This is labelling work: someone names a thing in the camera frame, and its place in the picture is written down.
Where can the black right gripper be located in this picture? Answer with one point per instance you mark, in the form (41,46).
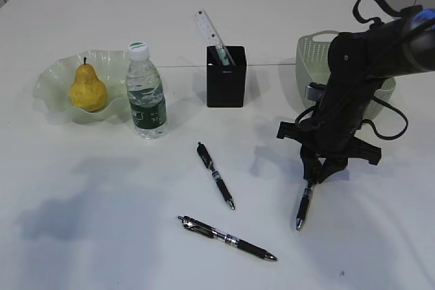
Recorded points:
(327,139)

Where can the dark blue pen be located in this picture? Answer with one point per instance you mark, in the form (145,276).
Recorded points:
(304,206)

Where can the clear water bottle green label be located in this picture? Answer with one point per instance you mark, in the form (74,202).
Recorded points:
(145,93)

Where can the transparent plastic ruler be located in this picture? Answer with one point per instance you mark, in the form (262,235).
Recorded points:
(210,34)

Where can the yellow pear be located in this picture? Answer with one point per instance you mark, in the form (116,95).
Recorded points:
(87,92)

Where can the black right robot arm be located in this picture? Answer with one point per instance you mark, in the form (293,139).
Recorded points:
(359,64)

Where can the green woven plastic basket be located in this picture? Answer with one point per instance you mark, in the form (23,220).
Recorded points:
(312,66)

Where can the black pen on ruler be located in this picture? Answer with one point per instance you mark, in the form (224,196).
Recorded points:
(209,164)

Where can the black square pen holder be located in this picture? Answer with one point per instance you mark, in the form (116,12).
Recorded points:
(225,85)

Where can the black pen at front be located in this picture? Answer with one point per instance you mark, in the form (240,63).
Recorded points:
(210,232)

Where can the green wavy glass plate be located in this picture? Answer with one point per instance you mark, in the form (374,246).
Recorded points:
(53,85)

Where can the blue silver right wrist camera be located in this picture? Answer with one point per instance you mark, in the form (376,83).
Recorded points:
(314,91)

